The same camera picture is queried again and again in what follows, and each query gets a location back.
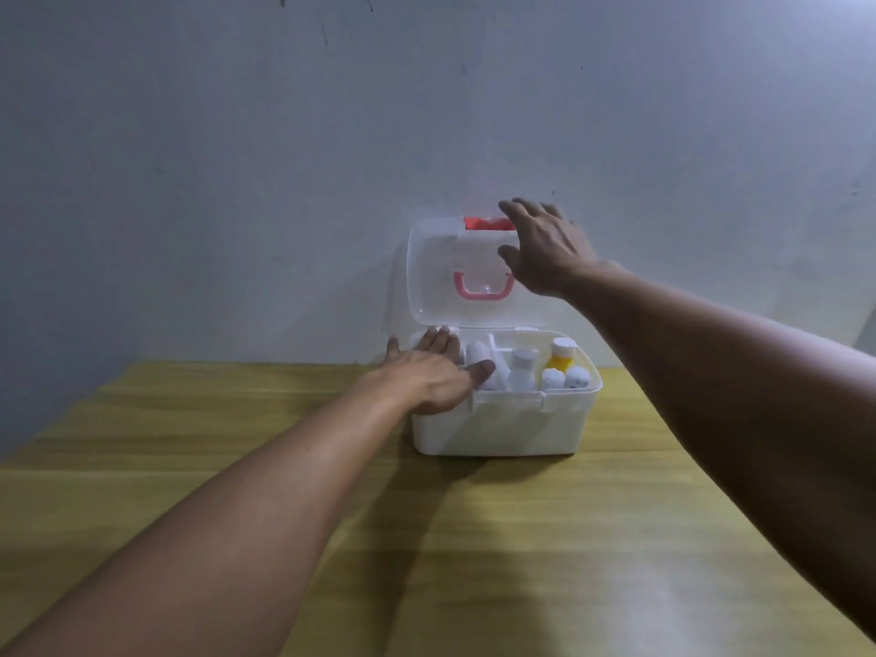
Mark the white bandage roll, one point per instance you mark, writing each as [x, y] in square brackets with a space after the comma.
[477, 352]

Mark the person's right middle finger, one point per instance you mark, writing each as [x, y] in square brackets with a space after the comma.
[534, 208]

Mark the person's left hand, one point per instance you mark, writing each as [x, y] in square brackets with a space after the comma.
[428, 383]

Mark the person's left little finger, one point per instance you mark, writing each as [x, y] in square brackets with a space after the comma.
[393, 348]

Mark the tall white medicine bottle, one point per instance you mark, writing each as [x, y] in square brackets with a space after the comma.
[523, 369]

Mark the person's left thumb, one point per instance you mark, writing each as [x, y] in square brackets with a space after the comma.
[479, 372]

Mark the yellow bottle with white cap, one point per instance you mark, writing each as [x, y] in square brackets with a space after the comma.
[562, 355]

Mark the person's right forearm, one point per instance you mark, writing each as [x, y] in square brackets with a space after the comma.
[739, 389]

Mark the person's right hand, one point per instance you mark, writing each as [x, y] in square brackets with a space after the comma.
[554, 256]

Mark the person's left forearm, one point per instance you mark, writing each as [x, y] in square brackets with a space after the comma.
[226, 540]

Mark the white plastic storage box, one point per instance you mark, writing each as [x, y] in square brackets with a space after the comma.
[493, 431]

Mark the person's left middle finger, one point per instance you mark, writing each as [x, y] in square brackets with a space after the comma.
[443, 340]

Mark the person's right thumb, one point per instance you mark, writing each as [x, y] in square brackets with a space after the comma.
[510, 258]

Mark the translucent box lid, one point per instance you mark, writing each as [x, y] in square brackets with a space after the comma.
[438, 266]

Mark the red lid latch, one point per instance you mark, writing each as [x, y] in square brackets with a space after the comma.
[482, 223]

